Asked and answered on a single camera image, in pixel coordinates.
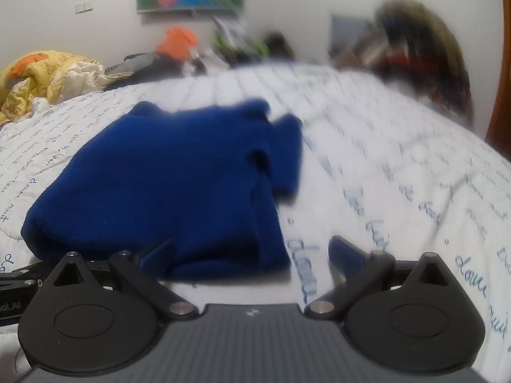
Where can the dark blue sweater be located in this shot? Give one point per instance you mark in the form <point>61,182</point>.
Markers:
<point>159,187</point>

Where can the white wall switch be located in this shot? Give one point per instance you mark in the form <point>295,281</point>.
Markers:
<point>84,6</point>

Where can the dark coat with fur hood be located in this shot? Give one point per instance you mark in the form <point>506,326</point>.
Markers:
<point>435,60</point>

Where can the white script-printed bed sheet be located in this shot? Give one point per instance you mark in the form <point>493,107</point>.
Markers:
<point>399,187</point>

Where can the orange cloth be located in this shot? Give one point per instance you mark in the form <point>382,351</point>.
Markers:
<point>177,44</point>

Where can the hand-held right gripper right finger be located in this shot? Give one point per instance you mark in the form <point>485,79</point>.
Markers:
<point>346,256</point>

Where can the grey flat board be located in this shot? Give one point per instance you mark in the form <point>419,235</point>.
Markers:
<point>349,30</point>

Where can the brown wooden frame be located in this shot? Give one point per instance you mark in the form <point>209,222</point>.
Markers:
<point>501,68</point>

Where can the dark blurred object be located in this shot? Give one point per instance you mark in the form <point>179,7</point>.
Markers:
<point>279,44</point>

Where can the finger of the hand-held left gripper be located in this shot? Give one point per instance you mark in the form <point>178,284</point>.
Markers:
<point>28,270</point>

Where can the yellow orange-patterned quilt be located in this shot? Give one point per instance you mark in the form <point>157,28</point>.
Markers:
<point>44,75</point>

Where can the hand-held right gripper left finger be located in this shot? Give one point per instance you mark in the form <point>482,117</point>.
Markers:
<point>159,254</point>

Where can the green and white items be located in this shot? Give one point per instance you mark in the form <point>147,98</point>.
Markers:
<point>235,42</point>

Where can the dark grey cloth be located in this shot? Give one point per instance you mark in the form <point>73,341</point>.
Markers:
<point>139,66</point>

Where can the brown box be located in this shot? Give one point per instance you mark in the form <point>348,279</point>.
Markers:
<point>355,58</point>

